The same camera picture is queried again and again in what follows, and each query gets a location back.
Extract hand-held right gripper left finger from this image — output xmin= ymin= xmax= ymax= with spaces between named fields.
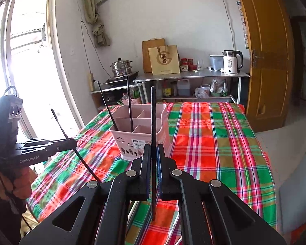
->
xmin=19 ymin=144 xmax=152 ymax=245

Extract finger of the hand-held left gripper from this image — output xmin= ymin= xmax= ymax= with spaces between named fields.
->
xmin=17 ymin=138 xmax=77 ymax=155
xmin=22 ymin=138 xmax=51 ymax=144

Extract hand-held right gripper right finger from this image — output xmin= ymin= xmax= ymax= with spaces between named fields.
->
xmin=157 ymin=144 xmax=287 ymax=245

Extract pink plastic utensil basket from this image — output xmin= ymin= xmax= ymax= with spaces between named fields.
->
xmin=109 ymin=104 xmax=172 ymax=161

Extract person's left forearm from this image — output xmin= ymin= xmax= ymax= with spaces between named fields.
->
xmin=0 ymin=181 xmax=26 ymax=245

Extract person's left hand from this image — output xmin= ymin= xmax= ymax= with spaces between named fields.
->
xmin=0 ymin=168 xmax=38 ymax=200

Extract window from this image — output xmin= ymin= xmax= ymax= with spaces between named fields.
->
xmin=0 ymin=0 xmax=85 ymax=145

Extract plaid tablecloth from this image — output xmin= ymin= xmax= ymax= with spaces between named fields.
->
xmin=28 ymin=102 xmax=277 ymax=245

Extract small pink basket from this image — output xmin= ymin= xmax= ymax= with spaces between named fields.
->
xmin=122 ymin=93 xmax=142 ymax=105

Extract yellow label bottle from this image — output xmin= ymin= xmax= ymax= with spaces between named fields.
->
xmin=163 ymin=80 xmax=172 ymax=97

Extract black induction cooker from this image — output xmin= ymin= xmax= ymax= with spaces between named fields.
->
xmin=104 ymin=71 xmax=139 ymax=85

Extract dark liquid jug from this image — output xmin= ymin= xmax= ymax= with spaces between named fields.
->
xmin=177 ymin=79 xmax=191 ymax=97

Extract white plastic bag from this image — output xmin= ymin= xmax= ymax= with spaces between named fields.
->
xmin=194 ymin=87 xmax=209 ymax=99

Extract steel steamer pot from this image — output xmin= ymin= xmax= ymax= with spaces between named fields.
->
xmin=110 ymin=58 xmax=133 ymax=77

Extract metal shelf table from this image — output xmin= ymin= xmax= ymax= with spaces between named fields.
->
xmin=133 ymin=70 xmax=250 ymax=105

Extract clear plastic bags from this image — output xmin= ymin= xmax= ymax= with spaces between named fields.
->
xmin=210 ymin=78 xmax=230 ymax=97

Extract tan paper bag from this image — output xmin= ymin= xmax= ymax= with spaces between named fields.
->
xmin=148 ymin=45 xmax=181 ymax=75

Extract wooden cutting board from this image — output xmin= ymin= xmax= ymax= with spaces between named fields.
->
xmin=142 ymin=38 xmax=166 ymax=73

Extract white lidded container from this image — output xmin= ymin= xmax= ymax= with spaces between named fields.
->
xmin=210 ymin=53 xmax=225 ymax=71

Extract white electric kettle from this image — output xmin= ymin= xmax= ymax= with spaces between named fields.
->
xmin=222 ymin=50 xmax=243 ymax=76

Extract beige curtain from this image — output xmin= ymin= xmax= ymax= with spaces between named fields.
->
xmin=83 ymin=0 xmax=111 ymax=48

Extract wooden door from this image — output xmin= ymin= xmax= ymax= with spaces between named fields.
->
xmin=232 ymin=0 xmax=296 ymax=133

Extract wall poster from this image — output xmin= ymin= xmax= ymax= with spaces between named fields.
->
xmin=236 ymin=1 xmax=250 ymax=49

